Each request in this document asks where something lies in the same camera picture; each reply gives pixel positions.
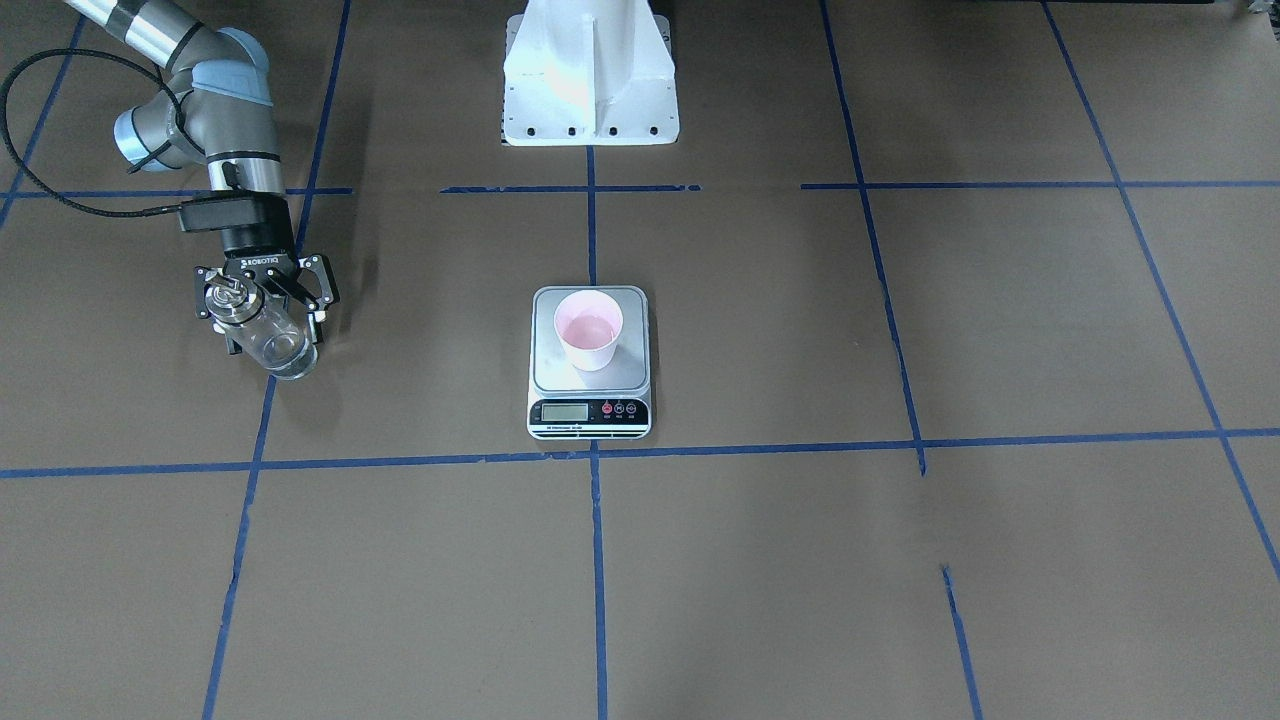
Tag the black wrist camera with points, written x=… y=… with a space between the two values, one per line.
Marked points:
x=232 y=209

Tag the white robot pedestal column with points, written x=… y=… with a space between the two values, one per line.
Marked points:
x=589 y=73

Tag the clear glass sauce bottle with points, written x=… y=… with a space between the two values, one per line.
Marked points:
x=261 y=325

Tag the silver digital kitchen scale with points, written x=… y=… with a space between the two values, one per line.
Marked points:
x=614 y=403

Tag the pink paper cup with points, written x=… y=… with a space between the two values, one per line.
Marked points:
x=588 y=326

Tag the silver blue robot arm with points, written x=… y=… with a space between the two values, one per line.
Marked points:
x=213 y=109

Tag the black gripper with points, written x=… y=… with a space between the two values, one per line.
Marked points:
x=258 y=252

